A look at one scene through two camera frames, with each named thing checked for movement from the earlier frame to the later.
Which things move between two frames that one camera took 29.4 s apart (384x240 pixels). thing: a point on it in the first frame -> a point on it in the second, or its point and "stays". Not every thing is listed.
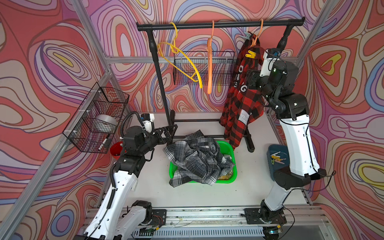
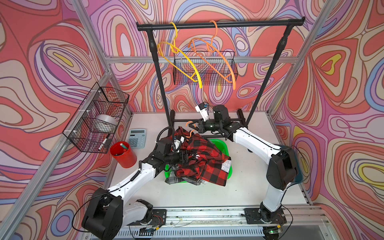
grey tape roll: x=104 y=123 stays
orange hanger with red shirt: x=254 y=41 -> x=192 y=131
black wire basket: x=95 y=123 stays
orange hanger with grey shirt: x=209 y=59 -> x=216 y=55
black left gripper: x=166 y=139 -> x=180 y=158
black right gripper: x=252 y=78 -> x=200 y=128
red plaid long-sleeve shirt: x=243 y=104 -> x=205 y=161
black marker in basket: x=102 y=144 stays
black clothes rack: x=150 y=26 stays
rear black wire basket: x=222 y=68 stays
